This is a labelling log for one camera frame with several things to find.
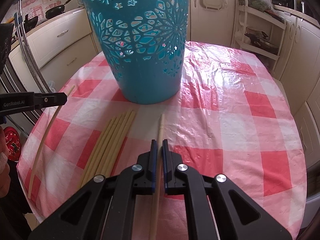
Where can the wooden chopstick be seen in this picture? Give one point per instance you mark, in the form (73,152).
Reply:
(96,148)
(106,141)
(111,159)
(99,149)
(47,164)
(112,143)
(156,195)

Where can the white storage trolley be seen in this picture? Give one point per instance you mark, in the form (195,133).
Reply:
(259,33)

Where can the teal perforated plastic basket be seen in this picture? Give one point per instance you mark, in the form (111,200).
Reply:
(143,42)

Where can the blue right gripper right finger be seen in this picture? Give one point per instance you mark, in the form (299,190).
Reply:
(167,167)

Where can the red patterned bag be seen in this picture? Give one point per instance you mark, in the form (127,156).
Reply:
(13,142)

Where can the black wok on stove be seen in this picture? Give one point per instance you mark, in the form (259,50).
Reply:
(30,23)

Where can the person's left hand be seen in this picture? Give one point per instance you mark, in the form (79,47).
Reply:
(5,169)

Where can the pink checkered plastic tablecloth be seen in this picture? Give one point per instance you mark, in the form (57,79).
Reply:
(229,117)

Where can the black frying pan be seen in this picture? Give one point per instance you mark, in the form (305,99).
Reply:
(56,11)

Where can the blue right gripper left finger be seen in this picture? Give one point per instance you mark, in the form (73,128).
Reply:
(153,164)

